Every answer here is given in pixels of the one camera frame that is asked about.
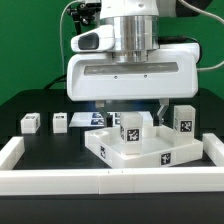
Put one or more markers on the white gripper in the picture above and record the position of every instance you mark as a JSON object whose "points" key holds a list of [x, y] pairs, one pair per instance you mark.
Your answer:
{"points": [[169, 72]]}

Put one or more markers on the white square tabletop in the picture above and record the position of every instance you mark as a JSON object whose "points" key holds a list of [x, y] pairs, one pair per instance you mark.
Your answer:
{"points": [[157, 148]]}

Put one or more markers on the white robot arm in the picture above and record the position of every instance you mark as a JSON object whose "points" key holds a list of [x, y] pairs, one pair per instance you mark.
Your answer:
{"points": [[124, 58]]}

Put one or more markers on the white U-shaped obstacle fence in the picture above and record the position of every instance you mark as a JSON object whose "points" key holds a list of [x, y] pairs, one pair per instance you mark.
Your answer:
{"points": [[101, 181]]}

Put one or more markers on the white marker base plate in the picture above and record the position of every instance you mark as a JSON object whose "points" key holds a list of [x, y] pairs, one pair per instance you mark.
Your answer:
{"points": [[95, 119]]}

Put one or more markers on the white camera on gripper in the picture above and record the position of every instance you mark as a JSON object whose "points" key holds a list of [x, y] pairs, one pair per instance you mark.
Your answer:
{"points": [[97, 40]]}

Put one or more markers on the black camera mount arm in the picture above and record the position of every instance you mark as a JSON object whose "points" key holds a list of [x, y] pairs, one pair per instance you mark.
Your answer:
{"points": [[85, 13]]}

